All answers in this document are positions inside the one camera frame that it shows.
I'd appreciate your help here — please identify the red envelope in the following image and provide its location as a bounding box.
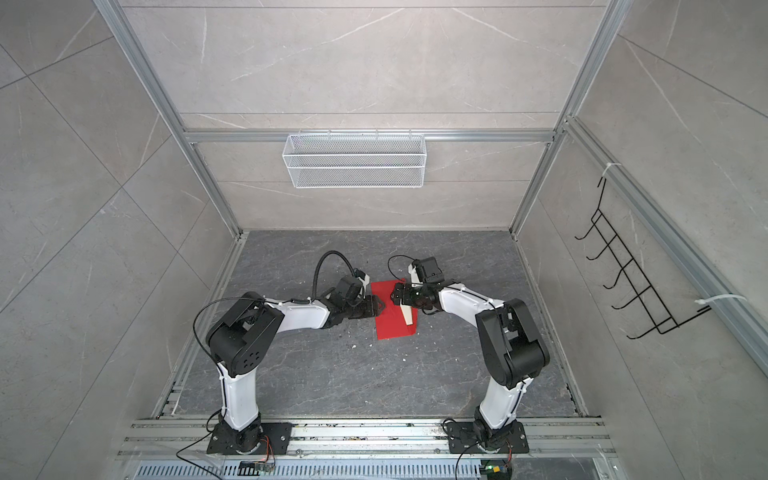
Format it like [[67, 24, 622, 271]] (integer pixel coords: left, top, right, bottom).
[[371, 280, 418, 340]]

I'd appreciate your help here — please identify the beige letter paper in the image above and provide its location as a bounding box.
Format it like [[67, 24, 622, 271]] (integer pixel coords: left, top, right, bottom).
[[400, 304, 414, 326]]

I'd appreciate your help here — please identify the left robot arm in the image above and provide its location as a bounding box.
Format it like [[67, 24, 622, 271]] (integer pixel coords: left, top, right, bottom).
[[206, 276, 385, 454]]

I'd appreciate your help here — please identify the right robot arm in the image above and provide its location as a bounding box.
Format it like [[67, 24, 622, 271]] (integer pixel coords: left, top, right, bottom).
[[390, 282, 550, 454]]

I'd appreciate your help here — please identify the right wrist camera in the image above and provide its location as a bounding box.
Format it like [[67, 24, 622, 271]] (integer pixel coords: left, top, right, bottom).
[[408, 257, 445, 285]]

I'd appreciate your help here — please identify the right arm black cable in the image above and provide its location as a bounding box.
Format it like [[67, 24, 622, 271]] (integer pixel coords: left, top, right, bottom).
[[387, 254, 416, 282]]

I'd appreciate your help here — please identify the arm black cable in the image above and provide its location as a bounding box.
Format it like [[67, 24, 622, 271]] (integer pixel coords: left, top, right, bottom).
[[311, 250, 355, 301], [387, 254, 416, 282]]

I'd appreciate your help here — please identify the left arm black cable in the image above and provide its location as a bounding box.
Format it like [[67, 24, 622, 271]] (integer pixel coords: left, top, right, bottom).
[[311, 250, 355, 301]]

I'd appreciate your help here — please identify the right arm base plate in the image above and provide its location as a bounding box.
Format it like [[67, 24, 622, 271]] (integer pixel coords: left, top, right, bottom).
[[441, 419, 530, 455]]

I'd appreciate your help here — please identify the white wire mesh basket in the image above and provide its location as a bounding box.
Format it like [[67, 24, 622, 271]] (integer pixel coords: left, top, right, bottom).
[[282, 133, 428, 189]]

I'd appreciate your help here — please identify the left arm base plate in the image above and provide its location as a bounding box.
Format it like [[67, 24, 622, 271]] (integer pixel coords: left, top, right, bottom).
[[206, 422, 293, 456]]

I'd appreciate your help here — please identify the black wire hook rack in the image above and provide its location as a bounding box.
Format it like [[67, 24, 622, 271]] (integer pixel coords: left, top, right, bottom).
[[574, 178, 712, 341]]

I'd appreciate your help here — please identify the grey slotted cable duct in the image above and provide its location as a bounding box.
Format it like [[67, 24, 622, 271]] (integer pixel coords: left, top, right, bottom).
[[133, 459, 483, 479]]

